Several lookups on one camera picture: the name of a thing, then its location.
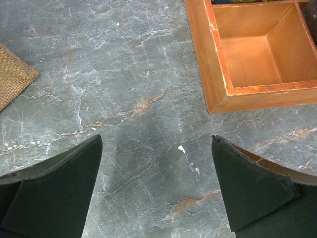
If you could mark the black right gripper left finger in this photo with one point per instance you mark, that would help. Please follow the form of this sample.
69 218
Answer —
51 199

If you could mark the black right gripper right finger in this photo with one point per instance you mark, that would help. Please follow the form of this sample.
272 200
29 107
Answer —
263 199

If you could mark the canvas bag with cat print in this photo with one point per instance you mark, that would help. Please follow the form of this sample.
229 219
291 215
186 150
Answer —
15 76

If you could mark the wooden compartment tray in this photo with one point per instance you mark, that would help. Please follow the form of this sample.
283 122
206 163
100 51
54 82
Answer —
253 55

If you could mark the black rolled sock lower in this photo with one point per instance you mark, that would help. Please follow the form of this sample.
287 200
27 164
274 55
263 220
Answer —
310 16

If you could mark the blue yellow rolled sock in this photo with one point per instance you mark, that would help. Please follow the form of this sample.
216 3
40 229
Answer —
236 1

